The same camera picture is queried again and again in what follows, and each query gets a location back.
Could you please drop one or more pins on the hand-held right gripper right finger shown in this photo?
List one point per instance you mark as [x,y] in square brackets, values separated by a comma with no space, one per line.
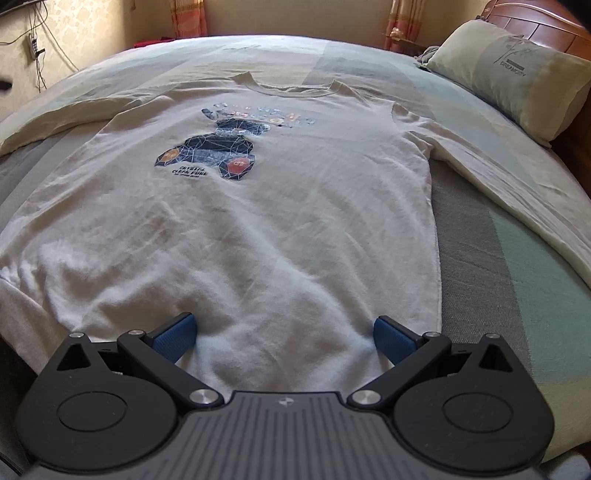
[392,337]

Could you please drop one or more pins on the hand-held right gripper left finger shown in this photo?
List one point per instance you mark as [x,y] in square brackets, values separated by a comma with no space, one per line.
[178,337]

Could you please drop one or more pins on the white printed long-sleeve shirt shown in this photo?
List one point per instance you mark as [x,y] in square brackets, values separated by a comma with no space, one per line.
[277,230]

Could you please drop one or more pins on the bed with patterned sheet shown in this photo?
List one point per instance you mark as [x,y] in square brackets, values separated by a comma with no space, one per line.
[485,258]

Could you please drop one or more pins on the grey cloth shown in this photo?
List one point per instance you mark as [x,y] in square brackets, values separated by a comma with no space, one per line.
[427,55]

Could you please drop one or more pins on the beige and grey pillow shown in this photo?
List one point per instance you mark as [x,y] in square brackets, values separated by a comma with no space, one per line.
[508,74]

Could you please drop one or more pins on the wooden shelf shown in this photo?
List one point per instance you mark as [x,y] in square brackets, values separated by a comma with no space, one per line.
[408,46]

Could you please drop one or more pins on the red cloth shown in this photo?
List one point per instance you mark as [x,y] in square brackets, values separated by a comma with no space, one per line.
[145,44]

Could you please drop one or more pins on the orange striped curtain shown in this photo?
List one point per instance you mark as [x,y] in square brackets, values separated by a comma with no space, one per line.
[406,18]
[187,18]

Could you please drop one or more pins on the white power strip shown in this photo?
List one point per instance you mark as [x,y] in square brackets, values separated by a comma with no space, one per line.
[32,46]

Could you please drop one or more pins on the wooden headboard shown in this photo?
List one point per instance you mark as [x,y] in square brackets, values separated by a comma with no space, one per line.
[545,27]

